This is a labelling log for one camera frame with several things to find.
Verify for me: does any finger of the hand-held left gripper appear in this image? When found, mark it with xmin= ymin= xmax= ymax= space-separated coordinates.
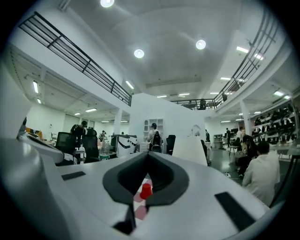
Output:
xmin=27 ymin=135 xmax=64 ymax=165

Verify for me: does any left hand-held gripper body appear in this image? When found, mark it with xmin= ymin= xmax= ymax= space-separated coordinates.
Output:
xmin=0 ymin=136 xmax=47 ymax=169

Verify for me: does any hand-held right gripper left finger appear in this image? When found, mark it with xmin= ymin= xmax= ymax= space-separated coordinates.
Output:
xmin=57 ymin=151 xmax=149 ymax=240

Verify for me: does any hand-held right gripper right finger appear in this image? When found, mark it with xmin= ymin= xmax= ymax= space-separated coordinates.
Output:
xmin=132 ymin=152 xmax=270 ymax=240

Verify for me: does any red paper cup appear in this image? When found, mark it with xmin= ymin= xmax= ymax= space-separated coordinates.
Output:
xmin=140 ymin=183 xmax=153 ymax=200

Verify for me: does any black mesh chair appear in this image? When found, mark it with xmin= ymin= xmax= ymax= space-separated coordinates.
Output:
xmin=55 ymin=132 xmax=77 ymax=165

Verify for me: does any black office chair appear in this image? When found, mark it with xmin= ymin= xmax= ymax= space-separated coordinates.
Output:
xmin=82 ymin=128 xmax=100 ymax=164
xmin=166 ymin=135 xmax=176 ymax=156

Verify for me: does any pink white checkered tablecloth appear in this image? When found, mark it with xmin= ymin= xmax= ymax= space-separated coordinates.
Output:
xmin=133 ymin=174 xmax=154 ymax=221

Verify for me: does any white black robot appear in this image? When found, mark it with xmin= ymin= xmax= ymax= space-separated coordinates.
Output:
xmin=110 ymin=134 xmax=132 ymax=157

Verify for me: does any shelf of black headsets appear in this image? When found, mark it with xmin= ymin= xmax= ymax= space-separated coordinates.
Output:
xmin=252 ymin=103 xmax=300 ymax=147

